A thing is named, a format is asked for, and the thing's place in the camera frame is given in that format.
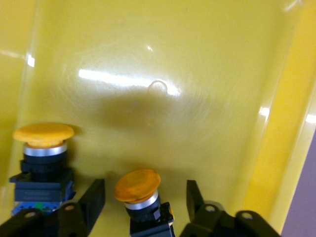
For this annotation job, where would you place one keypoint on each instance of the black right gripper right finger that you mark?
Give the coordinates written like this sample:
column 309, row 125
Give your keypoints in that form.
column 197, row 205

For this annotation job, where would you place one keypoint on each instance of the yellow plastic tray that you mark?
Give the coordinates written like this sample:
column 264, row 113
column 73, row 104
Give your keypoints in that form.
column 158, row 86

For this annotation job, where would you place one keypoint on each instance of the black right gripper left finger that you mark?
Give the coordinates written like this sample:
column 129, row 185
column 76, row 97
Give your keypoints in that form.
column 91, row 205

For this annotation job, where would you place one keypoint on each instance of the yellow mushroom push button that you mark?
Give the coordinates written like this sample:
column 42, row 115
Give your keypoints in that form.
column 143, row 197
column 42, row 170

